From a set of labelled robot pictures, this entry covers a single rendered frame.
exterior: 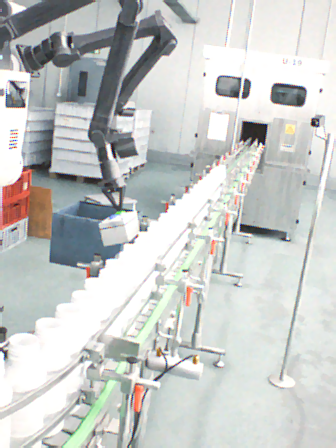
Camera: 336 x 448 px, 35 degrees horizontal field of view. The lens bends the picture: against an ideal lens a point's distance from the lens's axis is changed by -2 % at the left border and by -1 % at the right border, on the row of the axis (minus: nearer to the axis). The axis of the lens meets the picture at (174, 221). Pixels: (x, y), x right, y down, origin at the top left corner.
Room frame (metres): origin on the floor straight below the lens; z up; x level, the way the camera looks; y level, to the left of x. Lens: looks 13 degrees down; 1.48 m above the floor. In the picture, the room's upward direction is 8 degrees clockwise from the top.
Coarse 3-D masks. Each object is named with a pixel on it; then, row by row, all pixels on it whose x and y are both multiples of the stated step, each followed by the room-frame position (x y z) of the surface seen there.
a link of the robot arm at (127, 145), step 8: (96, 136) 1.54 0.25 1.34; (112, 136) 1.59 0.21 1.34; (120, 136) 1.58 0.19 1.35; (128, 136) 1.57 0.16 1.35; (96, 144) 1.55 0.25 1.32; (104, 144) 1.55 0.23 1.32; (120, 144) 1.58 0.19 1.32; (128, 144) 1.57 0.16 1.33; (136, 144) 1.58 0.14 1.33; (120, 152) 1.57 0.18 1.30; (128, 152) 1.57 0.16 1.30; (136, 152) 1.58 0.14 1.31
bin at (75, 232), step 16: (64, 208) 2.27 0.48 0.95; (80, 208) 2.46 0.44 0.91; (96, 208) 2.44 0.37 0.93; (112, 208) 2.43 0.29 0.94; (128, 208) 2.42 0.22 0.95; (64, 224) 2.15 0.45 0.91; (80, 224) 2.14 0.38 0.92; (96, 224) 2.13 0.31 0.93; (64, 240) 2.15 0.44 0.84; (80, 240) 2.14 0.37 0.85; (96, 240) 2.13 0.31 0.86; (64, 256) 2.15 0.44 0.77; (80, 256) 2.14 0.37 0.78; (112, 256) 2.11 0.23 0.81
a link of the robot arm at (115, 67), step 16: (128, 0) 1.39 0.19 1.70; (128, 16) 1.41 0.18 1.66; (128, 32) 1.45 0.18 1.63; (112, 48) 1.47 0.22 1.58; (128, 48) 1.47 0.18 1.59; (112, 64) 1.48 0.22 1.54; (112, 80) 1.50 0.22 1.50; (112, 96) 1.52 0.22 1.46; (96, 112) 1.53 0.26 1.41; (112, 112) 1.53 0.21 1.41; (96, 128) 1.54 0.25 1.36
